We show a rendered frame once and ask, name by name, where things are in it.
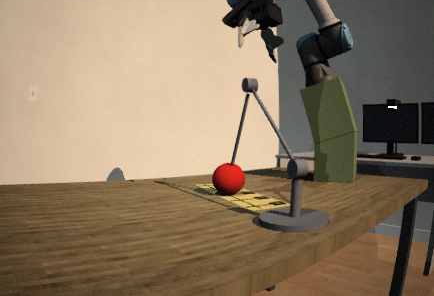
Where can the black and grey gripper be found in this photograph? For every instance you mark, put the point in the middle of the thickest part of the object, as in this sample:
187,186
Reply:
252,18

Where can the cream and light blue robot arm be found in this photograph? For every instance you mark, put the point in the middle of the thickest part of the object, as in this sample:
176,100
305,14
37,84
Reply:
334,38

